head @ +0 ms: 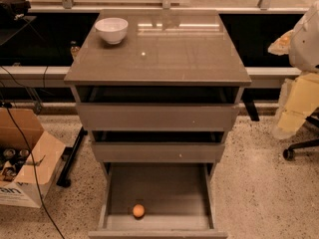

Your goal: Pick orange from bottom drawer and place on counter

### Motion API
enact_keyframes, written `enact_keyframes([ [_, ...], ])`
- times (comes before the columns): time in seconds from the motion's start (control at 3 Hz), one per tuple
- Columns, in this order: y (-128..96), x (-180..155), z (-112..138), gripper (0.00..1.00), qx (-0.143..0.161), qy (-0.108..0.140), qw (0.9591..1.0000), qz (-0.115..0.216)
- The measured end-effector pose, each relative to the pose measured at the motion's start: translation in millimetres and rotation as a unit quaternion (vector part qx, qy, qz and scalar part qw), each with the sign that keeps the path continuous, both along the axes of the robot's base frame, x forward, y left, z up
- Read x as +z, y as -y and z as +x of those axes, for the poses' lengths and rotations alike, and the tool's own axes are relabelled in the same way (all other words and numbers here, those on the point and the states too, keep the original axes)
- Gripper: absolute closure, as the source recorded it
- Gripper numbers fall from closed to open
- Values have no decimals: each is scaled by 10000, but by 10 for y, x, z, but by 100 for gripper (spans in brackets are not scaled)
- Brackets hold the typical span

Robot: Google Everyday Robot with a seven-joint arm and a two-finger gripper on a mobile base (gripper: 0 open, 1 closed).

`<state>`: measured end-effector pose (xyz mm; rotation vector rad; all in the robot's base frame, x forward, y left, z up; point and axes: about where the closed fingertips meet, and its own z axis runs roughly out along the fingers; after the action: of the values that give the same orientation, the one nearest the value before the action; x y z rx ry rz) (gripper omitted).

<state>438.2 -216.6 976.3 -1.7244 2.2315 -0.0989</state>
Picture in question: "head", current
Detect grey top drawer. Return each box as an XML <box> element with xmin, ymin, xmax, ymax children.
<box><xmin>76</xmin><ymin>104</ymin><xmax>238</xmax><ymax>131</ymax></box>

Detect black bag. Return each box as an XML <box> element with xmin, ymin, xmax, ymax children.
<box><xmin>0</xmin><ymin>0</ymin><xmax>31</xmax><ymax>22</ymax></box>

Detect black table leg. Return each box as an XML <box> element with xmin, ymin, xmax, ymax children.
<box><xmin>57</xmin><ymin>127</ymin><xmax>87</xmax><ymax>188</ymax></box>

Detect grey open bottom drawer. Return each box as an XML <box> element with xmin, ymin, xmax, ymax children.
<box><xmin>89</xmin><ymin>163</ymin><xmax>227</xmax><ymax>239</ymax></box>

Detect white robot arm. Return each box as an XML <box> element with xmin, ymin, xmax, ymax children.
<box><xmin>268</xmin><ymin>1</ymin><xmax>319</xmax><ymax>139</ymax></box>

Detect grey drawer cabinet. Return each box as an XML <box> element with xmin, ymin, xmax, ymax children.
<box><xmin>63</xmin><ymin>9</ymin><xmax>252</xmax><ymax>239</ymax></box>

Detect white ceramic bowl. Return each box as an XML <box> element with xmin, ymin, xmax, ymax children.
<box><xmin>95</xmin><ymin>18</ymin><xmax>129</xmax><ymax>45</ymax></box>

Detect small glass bottle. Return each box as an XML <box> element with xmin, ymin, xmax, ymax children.
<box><xmin>70</xmin><ymin>41</ymin><xmax>80</xmax><ymax>59</ymax></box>

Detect grey middle drawer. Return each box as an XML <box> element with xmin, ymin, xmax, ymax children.
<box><xmin>92</xmin><ymin>142</ymin><xmax>225</xmax><ymax>163</ymax></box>

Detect black office chair base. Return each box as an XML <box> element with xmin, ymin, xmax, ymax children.
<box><xmin>282</xmin><ymin>115</ymin><xmax>319</xmax><ymax>161</ymax></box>

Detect orange fruit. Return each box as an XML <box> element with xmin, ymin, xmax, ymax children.
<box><xmin>133</xmin><ymin>204</ymin><xmax>146</xmax><ymax>218</ymax></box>

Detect black cable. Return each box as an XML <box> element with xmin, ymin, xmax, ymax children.
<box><xmin>0</xmin><ymin>65</ymin><xmax>66</xmax><ymax>239</ymax></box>

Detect cardboard box with cans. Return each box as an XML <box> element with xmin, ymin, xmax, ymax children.
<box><xmin>0</xmin><ymin>108</ymin><xmax>65</xmax><ymax>208</ymax></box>

